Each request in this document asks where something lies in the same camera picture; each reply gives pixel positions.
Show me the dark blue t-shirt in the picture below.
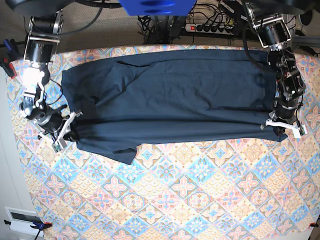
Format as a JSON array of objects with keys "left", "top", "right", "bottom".
[{"left": 61, "top": 49, "right": 287, "bottom": 164}]

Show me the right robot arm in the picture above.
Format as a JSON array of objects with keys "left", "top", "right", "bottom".
[{"left": 19, "top": 10, "right": 80, "bottom": 143}]

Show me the blue orange clamp bottom left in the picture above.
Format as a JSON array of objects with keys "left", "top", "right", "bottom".
[{"left": 4, "top": 220, "right": 53, "bottom": 240}]

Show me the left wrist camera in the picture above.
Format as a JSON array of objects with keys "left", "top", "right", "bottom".
[{"left": 292, "top": 125, "right": 308, "bottom": 139}]

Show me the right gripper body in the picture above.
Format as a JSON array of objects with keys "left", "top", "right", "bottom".
[{"left": 31, "top": 104, "right": 68, "bottom": 137}]

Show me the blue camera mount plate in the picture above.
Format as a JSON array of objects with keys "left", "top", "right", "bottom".
[{"left": 119, "top": 0, "right": 196, "bottom": 17}]

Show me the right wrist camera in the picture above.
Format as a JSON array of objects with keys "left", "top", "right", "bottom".
[{"left": 52, "top": 139, "right": 67, "bottom": 153}]

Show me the red black clamp left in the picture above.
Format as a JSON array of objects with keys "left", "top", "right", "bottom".
[{"left": 0, "top": 58, "right": 17, "bottom": 79}]

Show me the white wall panel box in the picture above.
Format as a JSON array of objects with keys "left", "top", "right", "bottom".
[{"left": 4, "top": 206, "right": 41, "bottom": 236}]

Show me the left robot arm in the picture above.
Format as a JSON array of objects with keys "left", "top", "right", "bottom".
[{"left": 241, "top": 1, "right": 307, "bottom": 139}]

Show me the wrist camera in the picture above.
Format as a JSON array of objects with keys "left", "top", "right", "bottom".
[
  {"left": 292, "top": 125, "right": 308, "bottom": 139},
  {"left": 52, "top": 139, "right": 67, "bottom": 153}
]

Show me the orange clamp bottom right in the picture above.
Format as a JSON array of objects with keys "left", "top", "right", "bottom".
[{"left": 309, "top": 222, "right": 319, "bottom": 228}]

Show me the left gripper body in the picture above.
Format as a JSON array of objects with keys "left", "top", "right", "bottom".
[{"left": 271, "top": 98, "right": 300, "bottom": 125}]

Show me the white power strip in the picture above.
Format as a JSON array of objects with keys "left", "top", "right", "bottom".
[{"left": 184, "top": 23, "right": 232, "bottom": 35}]

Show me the patterned tablecloth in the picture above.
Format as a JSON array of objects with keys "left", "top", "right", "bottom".
[{"left": 5, "top": 54, "right": 320, "bottom": 240}]

